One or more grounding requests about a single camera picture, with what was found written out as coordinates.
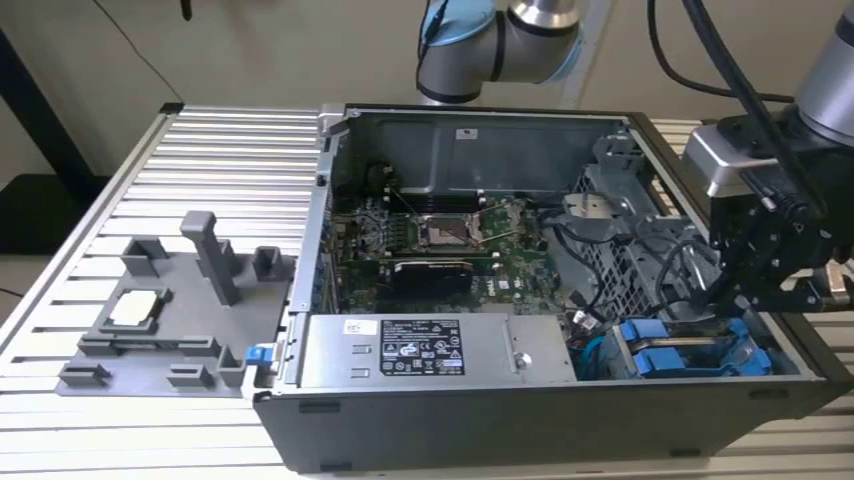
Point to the CPU with bright lid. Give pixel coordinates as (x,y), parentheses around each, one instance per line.
(136,307)

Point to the CPU socket with metal frame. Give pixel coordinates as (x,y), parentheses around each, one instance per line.
(447,232)

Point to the black hanging object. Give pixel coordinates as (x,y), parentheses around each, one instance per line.
(184,9)

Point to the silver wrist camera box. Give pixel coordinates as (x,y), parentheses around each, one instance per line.
(721,160)

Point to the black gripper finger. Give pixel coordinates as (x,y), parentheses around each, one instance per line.
(729,280)
(788,297)

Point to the silver power supply unit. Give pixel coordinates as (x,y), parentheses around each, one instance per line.
(467,350)

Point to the perforated metal drive cage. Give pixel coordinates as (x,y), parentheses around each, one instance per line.
(601,260)

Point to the green motherboard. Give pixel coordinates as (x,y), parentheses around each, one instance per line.
(527,260)

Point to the black furniture base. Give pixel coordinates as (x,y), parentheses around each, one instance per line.
(40,215)

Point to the black graphics card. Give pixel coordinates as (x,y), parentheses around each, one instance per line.
(427,285)

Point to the grey open PC case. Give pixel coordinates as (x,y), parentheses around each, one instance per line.
(467,435)

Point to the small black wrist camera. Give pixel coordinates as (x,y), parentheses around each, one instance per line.
(841,282)

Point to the grey parts rack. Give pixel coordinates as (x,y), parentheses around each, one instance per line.
(180,310)

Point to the hard disk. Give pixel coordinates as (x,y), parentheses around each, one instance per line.
(650,330)

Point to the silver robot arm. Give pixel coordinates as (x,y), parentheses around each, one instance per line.
(467,60)

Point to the blue case latch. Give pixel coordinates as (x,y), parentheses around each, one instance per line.
(257,356)

